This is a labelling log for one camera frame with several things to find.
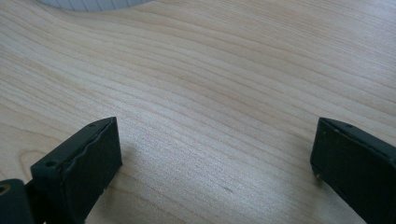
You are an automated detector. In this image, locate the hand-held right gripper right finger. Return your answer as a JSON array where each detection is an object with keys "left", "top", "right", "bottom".
[{"left": 309, "top": 117, "right": 396, "bottom": 224}]

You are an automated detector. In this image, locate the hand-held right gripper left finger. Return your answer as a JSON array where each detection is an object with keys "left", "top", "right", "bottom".
[{"left": 30, "top": 116, "right": 123, "bottom": 224}]

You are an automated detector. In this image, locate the white key stand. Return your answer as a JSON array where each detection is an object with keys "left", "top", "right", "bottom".
[{"left": 36, "top": 0, "right": 155, "bottom": 13}]

